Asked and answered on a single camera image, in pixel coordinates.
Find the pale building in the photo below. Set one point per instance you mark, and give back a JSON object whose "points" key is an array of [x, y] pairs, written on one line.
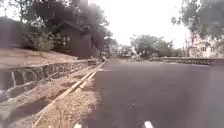
{"points": [[203, 47]]}

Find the low stone wall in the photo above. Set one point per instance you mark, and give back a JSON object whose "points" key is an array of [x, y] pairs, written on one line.
{"points": [[193, 61]]}

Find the group of trees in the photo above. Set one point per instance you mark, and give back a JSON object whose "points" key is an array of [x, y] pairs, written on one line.
{"points": [[150, 45], [66, 11]]}

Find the tree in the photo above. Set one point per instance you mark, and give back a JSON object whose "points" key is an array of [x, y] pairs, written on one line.
{"points": [[203, 16]]}

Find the dry earth slope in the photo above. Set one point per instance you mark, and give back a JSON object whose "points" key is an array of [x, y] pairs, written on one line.
{"points": [[26, 57]]}

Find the dry dirt verge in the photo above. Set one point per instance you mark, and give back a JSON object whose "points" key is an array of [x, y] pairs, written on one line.
{"points": [[33, 97]]}

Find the stone block wall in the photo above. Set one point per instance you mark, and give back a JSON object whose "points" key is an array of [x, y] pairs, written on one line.
{"points": [[33, 74]]}

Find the dark building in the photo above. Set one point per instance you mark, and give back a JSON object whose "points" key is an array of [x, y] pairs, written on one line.
{"points": [[77, 44]]}

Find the bush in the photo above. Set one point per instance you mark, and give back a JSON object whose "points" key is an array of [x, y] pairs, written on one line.
{"points": [[38, 40]]}

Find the robot's own part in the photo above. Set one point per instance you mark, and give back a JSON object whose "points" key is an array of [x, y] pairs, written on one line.
{"points": [[148, 125], [77, 126]]}

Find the grey asphalt road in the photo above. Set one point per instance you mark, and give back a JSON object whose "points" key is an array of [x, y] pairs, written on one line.
{"points": [[150, 93]]}

